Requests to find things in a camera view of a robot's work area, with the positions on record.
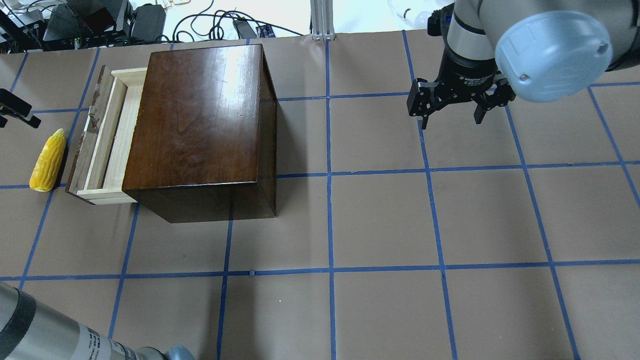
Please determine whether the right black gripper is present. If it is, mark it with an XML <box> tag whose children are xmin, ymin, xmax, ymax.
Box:
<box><xmin>406</xmin><ymin>47</ymin><xmax>517</xmax><ymax>130</ymax></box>

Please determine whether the wooden drawer with white handle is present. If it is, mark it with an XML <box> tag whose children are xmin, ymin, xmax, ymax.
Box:
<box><xmin>65</xmin><ymin>66</ymin><xmax>147</xmax><ymax>205</ymax></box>

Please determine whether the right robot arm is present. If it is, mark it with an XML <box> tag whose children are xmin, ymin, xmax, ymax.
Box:
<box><xmin>406</xmin><ymin>0</ymin><xmax>639</xmax><ymax>129</ymax></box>

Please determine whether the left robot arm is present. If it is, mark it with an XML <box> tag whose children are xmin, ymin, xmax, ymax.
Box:
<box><xmin>0</xmin><ymin>88</ymin><xmax>195</xmax><ymax>360</ymax></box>

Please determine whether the yellow corn cob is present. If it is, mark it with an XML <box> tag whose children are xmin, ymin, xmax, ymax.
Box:
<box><xmin>29</xmin><ymin>128</ymin><xmax>67</xmax><ymax>192</ymax></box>

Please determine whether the dark wooden drawer cabinet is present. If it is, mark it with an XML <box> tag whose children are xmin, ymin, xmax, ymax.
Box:
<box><xmin>121</xmin><ymin>44</ymin><xmax>278</xmax><ymax>224</ymax></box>

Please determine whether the black power adapter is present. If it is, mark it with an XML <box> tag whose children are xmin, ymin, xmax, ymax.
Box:
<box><xmin>232</xmin><ymin>17</ymin><xmax>258</xmax><ymax>40</ymax></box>

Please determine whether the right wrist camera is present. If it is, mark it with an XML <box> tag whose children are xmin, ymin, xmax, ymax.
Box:
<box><xmin>427</xmin><ymin>4</ymin><xmax>454</xmax><ymax>37</ymax></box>

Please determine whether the aluminium frame post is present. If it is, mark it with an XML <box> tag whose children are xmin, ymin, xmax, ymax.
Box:
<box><xmin>310</xmin><ymin>0</ymin><xmax>336</xmax><ymax>41</ymax></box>

